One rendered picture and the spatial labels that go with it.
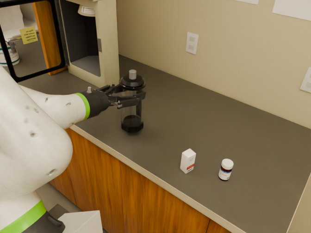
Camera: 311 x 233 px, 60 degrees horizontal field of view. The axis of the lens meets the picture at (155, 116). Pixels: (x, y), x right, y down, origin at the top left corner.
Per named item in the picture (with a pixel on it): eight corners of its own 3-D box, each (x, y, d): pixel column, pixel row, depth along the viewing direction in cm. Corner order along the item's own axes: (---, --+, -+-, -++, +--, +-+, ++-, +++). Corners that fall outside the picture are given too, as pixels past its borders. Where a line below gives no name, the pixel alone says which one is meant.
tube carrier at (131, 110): (131, 113, 125) (131, 72, 113) (149, 123, 120) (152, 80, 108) (115, 124, 118) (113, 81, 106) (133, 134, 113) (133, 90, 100)
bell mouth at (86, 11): (96, 4, 148) (95, -6, 145) (120, 11, 140) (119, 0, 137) (70, 11, 137) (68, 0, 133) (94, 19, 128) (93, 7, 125)
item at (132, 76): (132, 78, 113) (132, 63, 109) (148, 85, 109) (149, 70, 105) (116, 85, 107) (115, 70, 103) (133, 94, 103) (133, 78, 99)
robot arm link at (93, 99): (70, 115, 93) (88, 126, 89) (72, 84, 88) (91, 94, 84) (83, 111, 98) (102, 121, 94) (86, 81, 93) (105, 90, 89)
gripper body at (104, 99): (103, 97, 90) (122, 92, 97) (86, 88, 94) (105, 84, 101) (101, 117, 93) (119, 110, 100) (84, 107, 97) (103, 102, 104)
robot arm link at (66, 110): (56, 139, 76) (50, 101, 73) (31, 131, 83) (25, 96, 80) (93, 125, 87) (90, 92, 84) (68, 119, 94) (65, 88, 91)
